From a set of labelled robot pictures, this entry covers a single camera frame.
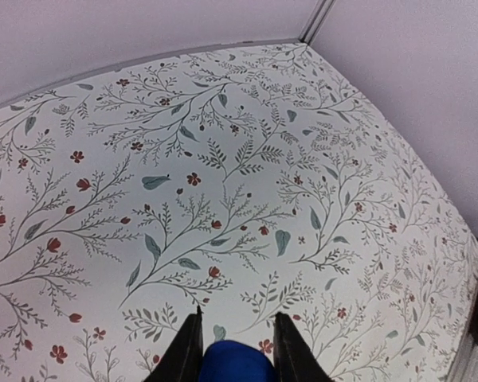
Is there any right aluminium corner post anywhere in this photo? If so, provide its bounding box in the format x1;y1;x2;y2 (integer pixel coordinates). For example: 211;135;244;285
298;0;336;45

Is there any floral patterned table mat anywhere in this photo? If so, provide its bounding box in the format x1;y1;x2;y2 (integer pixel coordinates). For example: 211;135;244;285
0;44;478;381

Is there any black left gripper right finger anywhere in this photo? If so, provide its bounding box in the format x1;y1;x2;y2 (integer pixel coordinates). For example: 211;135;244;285
273;312;331;382

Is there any aluminium front frame rail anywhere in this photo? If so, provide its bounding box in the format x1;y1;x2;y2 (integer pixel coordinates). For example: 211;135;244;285
445;234;478;382

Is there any blue bottle cap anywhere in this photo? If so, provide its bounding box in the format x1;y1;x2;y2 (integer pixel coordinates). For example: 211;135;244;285
198;340;276;382

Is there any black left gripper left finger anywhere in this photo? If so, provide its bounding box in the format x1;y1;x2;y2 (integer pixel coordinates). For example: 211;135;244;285
144;306;203;382

